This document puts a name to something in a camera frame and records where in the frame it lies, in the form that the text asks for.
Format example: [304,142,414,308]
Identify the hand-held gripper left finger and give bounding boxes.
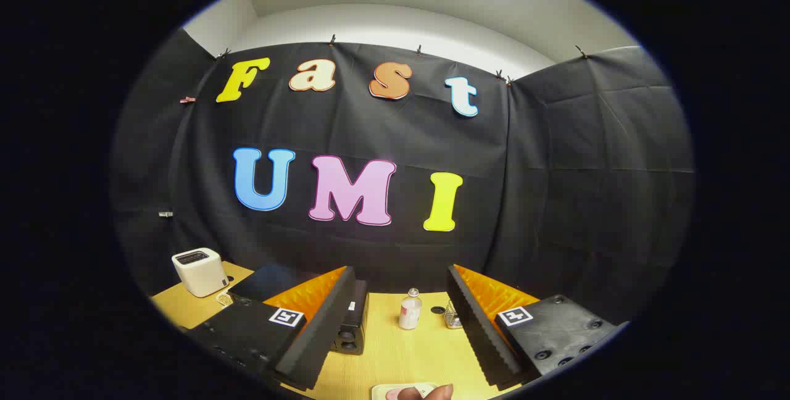
[187,266,357,391]

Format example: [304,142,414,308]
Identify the small clear bottle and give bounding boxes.
[399,288,423,330]

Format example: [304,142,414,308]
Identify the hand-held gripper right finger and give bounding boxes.
[446,264,620,388]

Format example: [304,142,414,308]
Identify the black toaster oven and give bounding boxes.
[228,263,370,356]

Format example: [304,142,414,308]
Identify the cream plate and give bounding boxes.
[371,383,440,400]

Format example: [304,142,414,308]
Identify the white toaster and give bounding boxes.
[172,248,230,298]

